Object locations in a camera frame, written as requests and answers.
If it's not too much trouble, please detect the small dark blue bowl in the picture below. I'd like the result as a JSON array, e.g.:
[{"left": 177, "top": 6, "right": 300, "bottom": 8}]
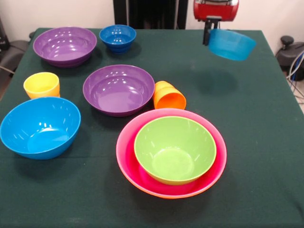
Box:
[{"left": 99, "top": 24, "right": 137, "bottom": 54}]

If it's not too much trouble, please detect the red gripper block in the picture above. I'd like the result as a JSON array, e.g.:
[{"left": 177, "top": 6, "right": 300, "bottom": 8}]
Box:
[{"left": 193, "top": 0, "right": 240, "bottom": 46}]

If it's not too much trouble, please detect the purple plastic bowl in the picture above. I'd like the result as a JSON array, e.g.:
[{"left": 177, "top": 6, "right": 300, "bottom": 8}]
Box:
[
  {"left": 82, "top": 64, "right": 156, "bottom": 117},
  {"left": 32, "top": 26, "right": 97, "bottom": 69}
]

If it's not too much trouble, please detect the pink plastic bowl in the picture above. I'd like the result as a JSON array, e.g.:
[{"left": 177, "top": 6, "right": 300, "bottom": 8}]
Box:
[{"left": 115, "top": 108, "right": 228, "bottom": 198}]

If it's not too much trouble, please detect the green plastic bowl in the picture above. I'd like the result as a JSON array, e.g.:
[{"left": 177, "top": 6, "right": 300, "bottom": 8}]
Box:
[{"left": 133, "top": 116, "right": 217, "bottom": 186}]

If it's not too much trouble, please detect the light blue plastic cup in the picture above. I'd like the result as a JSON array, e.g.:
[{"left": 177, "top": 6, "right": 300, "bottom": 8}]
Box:
[{"left": 208, "top": 28, "right": 257, "bottom": 62}]

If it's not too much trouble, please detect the orange plastic cup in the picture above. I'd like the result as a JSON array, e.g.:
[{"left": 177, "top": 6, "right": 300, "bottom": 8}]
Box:
[{"left": 153, "top": 80, "right": 187, "bottom": 110}]

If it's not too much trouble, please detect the dark green table cloth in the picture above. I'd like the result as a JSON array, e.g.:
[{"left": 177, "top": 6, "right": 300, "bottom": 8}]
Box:
[{"left": 0, "top": 28, "right": 304, "bottom": 228}]

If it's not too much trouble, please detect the tangle of floor cables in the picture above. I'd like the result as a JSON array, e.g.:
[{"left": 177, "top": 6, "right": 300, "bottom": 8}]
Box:
[{"left": 286, "top": 51, "right": 304, "bottom": 105}]

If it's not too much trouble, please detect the light blue plastic bowl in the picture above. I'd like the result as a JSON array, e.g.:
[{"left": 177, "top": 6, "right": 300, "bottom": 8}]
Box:
[{"left": 0, "top": 96, "right": 82, "bottom": 160}]

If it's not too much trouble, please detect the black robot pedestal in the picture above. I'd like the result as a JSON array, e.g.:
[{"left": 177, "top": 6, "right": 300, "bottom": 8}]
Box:
[{"left": 113, "top": 0, "right": 189, "bottom": 30}]

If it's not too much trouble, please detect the yellow plastic cup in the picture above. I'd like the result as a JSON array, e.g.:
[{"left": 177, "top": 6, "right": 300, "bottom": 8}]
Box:
[{"left": 23, "top": 72, "right": 61, "bottom": 100}]

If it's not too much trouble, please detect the orange plastic bowl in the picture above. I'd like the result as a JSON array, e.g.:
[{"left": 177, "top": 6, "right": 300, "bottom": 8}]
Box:
[{"left": 118, "top": 166, "right": 224, "bottom": 200}]

